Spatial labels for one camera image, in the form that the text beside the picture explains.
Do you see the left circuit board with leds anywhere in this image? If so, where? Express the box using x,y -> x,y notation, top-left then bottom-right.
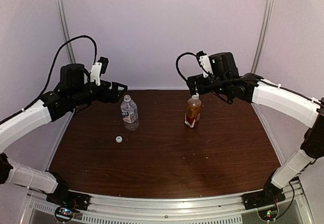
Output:
54,206 -> 75,222

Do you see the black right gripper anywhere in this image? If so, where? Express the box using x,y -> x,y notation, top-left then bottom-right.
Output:
187,73 -> 229,96

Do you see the white water bottle cap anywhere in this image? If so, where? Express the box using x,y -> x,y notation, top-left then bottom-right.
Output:
115,136 -> 123,143

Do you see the right circuit board with leds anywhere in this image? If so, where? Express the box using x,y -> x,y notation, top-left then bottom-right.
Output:
257,206 -> 278,222

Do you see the left aluminium corner post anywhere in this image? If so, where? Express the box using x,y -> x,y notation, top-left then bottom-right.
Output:
56,0 -> 76,64

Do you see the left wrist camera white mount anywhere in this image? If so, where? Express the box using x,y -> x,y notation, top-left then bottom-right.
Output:
90,57 -> 109,86

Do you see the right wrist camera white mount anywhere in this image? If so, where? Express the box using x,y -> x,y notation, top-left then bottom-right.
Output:
196,51 -> 213,78

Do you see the white tea bottle cap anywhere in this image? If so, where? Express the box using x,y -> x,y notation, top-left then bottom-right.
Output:
191,94 -> 199,100

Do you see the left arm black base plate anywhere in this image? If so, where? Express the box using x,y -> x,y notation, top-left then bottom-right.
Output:
45,189 -> 90,211

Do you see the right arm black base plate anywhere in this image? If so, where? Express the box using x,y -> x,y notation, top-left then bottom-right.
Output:
242,190 -> 286,210

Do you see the circuit board with leds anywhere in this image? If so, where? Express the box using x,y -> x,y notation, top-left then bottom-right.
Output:
257,206 -> 278,222
54,206 -> 75,222

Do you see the clear plastic water bottle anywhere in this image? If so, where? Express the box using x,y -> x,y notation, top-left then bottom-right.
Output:
120,95 -> 139,131

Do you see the aluminium corner post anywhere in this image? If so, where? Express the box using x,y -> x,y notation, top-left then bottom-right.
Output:
251,0 -> 274,73
56,0 -> 76,64

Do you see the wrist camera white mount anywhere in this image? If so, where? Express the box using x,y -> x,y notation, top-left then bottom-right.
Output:
90,57 -> 109,86
196,51 -> 213,78

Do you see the amber tea bottle red label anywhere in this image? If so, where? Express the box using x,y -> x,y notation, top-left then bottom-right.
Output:
184,98 -> 201,128

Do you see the right aluminium corner post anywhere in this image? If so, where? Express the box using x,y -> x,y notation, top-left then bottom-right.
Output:
251,0 -> 274,73

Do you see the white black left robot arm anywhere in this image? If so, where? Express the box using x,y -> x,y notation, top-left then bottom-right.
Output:
1,62 -> 128,206

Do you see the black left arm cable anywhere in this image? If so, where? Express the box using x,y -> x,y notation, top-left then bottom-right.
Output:
0,34 -> 98,123

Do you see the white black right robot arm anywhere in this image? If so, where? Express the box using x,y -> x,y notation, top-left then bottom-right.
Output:
186,51 -> 323,205

